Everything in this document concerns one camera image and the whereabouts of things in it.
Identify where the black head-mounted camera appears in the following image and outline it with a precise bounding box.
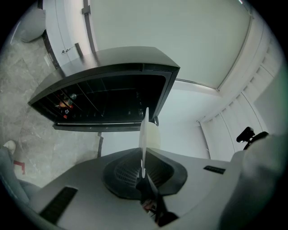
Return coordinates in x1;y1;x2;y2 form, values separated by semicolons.
236;126;270;151

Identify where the person's white shoe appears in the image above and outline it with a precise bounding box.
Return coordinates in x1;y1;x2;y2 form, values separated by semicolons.
2;140;17;155

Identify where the person's blue jeans leg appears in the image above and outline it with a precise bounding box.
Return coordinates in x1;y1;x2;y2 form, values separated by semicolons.
0;147;41;204

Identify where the group of drink cans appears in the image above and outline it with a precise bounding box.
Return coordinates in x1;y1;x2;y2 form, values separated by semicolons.
55;93;77;119

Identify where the black mini fridge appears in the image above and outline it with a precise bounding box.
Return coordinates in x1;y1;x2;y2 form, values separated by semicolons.
27;46;181;133

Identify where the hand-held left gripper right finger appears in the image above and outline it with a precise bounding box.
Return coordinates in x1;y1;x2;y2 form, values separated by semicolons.
145;147;239;219

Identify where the black door handle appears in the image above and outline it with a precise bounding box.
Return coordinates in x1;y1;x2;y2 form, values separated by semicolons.
74;42;83;57

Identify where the grey round pouf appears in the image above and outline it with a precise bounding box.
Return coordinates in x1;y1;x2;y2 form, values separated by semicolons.
20;9;47;43

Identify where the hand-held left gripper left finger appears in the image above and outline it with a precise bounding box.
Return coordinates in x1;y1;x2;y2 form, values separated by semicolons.
29;147;158;228

